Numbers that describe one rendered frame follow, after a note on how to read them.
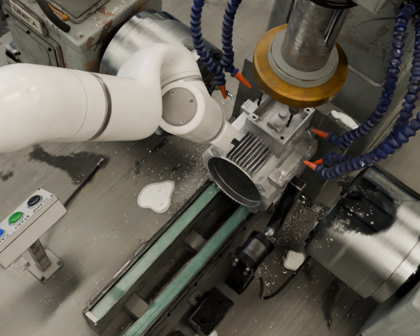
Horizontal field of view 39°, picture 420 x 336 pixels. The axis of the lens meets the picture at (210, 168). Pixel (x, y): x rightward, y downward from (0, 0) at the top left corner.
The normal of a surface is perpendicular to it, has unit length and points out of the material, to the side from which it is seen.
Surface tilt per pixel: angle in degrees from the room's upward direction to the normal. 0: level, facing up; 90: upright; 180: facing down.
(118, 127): 85
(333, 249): 66
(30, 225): 52
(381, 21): 90
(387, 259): 40
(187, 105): 29
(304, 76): 0
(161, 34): 2
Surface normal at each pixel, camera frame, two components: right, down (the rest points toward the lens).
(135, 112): 0.87, 0.18
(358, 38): -0.64, 0.66
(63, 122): 0.73, 0.54
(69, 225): 0.09, -0.45
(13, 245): 0.66, 0.20
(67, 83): 0.72, -0.53
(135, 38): -0.10, -0.24
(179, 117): -0.24, -0.03
